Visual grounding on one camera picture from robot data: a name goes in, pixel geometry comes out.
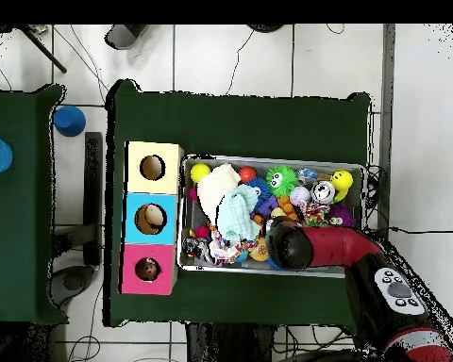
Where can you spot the yellow smiley ball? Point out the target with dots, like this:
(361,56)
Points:
(341,180)

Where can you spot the blue spiky ball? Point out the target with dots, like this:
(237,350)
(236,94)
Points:
(261,187)

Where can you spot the green furry toy with eyes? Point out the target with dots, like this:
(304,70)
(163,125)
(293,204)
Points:
(282,181)

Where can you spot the red robot arm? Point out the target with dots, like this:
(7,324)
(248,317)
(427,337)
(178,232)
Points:
(336,247)

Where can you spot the dark green side table cloth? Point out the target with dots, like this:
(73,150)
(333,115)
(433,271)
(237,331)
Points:
(19,264)

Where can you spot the black red crushed soda can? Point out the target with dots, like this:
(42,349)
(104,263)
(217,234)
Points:
(193,246)

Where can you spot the red orange ball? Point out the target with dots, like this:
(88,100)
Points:
(247,174)

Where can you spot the black round base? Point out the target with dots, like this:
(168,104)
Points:
(265,28)

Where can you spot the mint green cloth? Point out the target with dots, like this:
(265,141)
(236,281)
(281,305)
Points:
(238,215)

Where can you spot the dark stand base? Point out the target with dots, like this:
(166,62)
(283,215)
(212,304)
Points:
(73,281)

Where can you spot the brown plush dog toy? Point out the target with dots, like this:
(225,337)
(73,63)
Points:
(148,268)

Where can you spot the cream waffle cloth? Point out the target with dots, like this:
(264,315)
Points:
(215,188)

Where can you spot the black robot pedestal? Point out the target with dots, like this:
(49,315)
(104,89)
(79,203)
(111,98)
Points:
(230,347)

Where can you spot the white baseball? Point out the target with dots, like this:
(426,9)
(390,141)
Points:
(300,194)

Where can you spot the colourful paper wad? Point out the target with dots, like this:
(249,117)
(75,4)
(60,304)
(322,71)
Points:
(222,249)

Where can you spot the person's foot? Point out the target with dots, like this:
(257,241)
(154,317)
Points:
(122,37)

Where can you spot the plain yellow ball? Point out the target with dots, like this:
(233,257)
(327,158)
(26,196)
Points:
(200,172)

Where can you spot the wooden box with three holes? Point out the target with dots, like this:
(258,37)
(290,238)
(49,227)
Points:
(151,220)

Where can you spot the black tripod leg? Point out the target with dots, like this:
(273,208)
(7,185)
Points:
(45,51)

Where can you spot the purple spiky monster toy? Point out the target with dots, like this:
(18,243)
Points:
(341,215)

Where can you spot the black upright panel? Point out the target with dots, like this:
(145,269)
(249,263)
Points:
(93,196)

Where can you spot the blue plastic cup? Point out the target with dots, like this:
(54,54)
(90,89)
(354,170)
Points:
(70,120)

